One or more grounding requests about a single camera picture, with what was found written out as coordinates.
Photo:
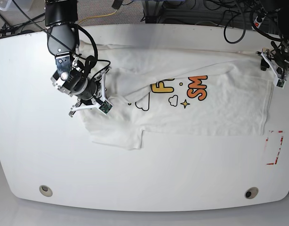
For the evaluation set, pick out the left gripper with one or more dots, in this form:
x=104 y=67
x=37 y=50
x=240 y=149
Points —
x=278 y=56

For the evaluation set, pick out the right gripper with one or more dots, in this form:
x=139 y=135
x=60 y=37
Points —
x=78 y=82

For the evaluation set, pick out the white printed T-shirt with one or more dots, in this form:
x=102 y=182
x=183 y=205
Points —
x=179 y=91

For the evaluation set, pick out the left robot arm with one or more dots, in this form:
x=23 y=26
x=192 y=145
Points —
x=276 y=11

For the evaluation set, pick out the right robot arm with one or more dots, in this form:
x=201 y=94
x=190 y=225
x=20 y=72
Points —
x=63 y=37

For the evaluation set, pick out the white power strip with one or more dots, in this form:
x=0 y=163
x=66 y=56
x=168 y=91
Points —
x=256 y=18

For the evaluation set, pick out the red tape rectangle marking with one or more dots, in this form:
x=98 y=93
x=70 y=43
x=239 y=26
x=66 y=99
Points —
x=273 y=146

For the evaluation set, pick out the clear plastic storage box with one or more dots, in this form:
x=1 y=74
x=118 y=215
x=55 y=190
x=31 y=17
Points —
x=8 y=5

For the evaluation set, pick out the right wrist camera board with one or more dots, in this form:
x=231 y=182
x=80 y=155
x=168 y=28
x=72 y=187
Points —
x=105 y=107

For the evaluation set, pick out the left table cable grommet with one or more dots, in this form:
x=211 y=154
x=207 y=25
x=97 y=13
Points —
x=45 y=191

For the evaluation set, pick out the table cable grommet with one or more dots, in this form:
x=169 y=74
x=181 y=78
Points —
x=251 y=193
x=45 y=191

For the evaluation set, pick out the right table cable grommet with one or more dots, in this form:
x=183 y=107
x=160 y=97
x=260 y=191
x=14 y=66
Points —
x=251 y=193

